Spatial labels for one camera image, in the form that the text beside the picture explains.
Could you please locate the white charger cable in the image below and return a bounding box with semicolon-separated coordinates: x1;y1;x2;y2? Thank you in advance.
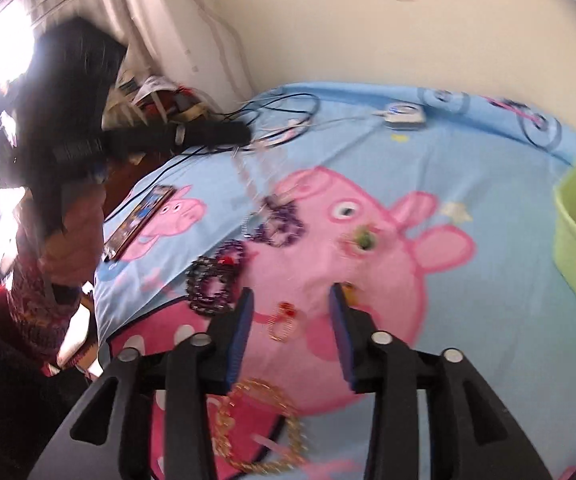
248;110;385;148

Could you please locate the green stone ring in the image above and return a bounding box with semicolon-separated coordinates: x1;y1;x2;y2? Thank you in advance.
343;225;381;254

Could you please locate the smartphone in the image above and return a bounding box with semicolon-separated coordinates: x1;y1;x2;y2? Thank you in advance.
104;185;176;261

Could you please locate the white charger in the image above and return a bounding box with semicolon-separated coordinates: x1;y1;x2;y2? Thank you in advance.
380;102;429;131

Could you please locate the silver chain necklace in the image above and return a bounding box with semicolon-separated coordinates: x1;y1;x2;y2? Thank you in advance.
230;144;291;213

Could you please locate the white curtain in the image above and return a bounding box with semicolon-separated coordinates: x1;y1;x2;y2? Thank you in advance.
0;0;141;63

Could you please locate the purple bead bracelet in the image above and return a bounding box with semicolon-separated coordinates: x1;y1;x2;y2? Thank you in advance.
243;195;306;248

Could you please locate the white wall cable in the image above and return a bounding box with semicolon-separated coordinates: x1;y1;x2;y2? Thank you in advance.
165;0;253;106

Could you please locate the pile of papers and boxes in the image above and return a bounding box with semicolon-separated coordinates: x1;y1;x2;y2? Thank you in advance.
107;72;221;128

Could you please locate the black cable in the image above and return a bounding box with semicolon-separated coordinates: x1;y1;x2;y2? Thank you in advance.
105;91;319;222

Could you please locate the gold bead necklace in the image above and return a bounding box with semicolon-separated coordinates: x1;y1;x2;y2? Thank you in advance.
215;380;307;474

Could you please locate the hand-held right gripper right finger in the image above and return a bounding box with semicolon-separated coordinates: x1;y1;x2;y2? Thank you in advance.
329;282;553;480

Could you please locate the dark bead bracelet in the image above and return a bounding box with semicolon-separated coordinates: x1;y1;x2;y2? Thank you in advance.
185;240;247;317

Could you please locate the person's left hand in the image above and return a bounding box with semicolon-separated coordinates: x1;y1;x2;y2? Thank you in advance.
38;180;106;291

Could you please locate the printed pig blanket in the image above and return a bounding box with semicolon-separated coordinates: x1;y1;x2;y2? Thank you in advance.
90;80;576;480

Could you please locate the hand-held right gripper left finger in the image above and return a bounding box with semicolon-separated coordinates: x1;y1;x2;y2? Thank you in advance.
28;287;256;480

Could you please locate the gold ring with red stone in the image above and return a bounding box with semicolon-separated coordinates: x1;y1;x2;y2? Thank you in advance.
268;302;301;344

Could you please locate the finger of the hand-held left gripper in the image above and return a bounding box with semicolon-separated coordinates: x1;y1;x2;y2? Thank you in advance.
103;122;251;157

